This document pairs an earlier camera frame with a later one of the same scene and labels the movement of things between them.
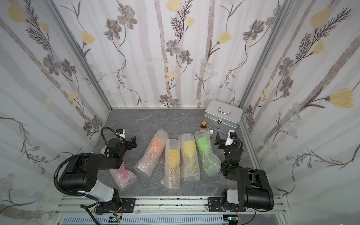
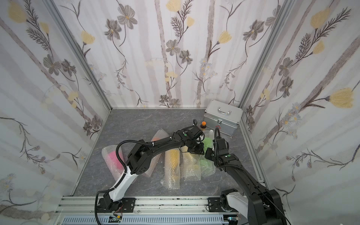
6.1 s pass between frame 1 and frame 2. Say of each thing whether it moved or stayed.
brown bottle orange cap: stayed
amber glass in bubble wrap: stayed
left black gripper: moved
